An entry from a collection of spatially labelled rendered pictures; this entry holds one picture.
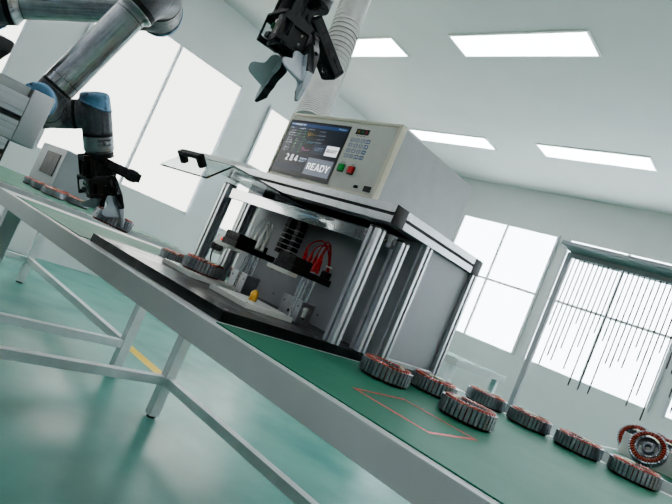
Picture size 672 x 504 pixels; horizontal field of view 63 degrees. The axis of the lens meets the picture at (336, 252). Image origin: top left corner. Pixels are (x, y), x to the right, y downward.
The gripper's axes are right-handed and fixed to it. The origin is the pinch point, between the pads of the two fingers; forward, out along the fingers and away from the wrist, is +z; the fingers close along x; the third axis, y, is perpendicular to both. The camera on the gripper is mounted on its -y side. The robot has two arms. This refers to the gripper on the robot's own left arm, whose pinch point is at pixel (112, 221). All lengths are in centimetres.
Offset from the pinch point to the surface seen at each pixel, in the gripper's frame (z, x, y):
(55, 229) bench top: 1.6, -6.8, 12.9
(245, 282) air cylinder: 12.4, 34.7, -19.9
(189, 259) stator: 3.3, 30.0, -5.0
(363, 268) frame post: -5, 75, -20
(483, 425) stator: 12, 112, -12
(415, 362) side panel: 26, 79, -42
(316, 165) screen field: -20, 42, -38
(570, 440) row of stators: 32, 119, -49
